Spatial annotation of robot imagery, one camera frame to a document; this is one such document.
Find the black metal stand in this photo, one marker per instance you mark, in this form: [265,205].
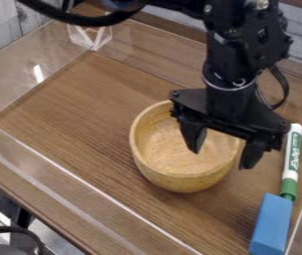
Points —
[18,240]

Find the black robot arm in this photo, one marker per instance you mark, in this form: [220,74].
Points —
[246,43]

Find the blue block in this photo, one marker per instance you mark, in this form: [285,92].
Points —
[271,231]

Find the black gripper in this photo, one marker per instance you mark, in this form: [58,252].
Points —
[236,111]

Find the wooden brown bowl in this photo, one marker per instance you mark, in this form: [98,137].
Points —
[166,163]

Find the green white dry-erase marker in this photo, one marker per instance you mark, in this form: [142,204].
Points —
[292,163]

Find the clear acrylic tray wall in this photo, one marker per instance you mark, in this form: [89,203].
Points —
[69,103]

